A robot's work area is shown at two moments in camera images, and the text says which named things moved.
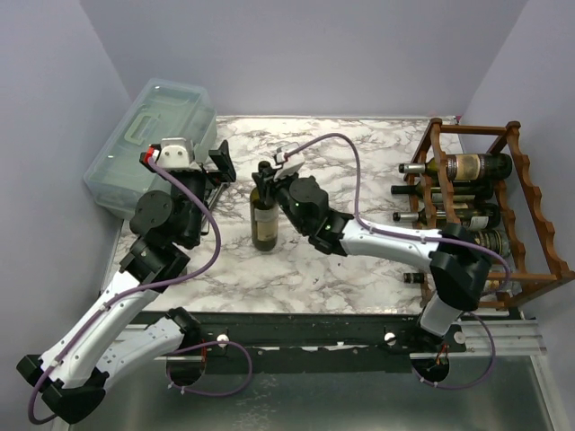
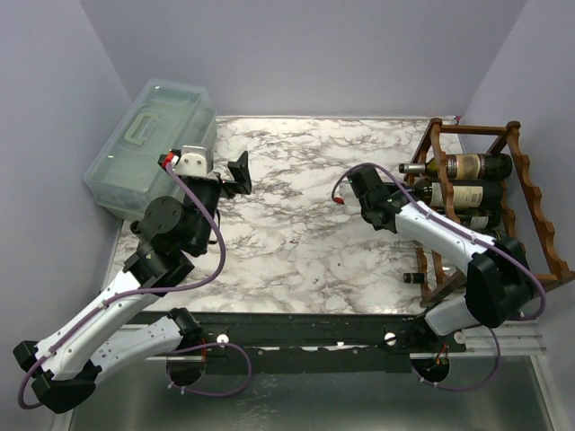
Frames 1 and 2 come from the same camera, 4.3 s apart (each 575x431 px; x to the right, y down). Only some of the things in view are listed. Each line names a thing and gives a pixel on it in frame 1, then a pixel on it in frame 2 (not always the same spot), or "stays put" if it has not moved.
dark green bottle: [264, 219] → [480, 194]
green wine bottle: [480, 216] stays put
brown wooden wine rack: [479, 176] stays put
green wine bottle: [466, 167] stays put
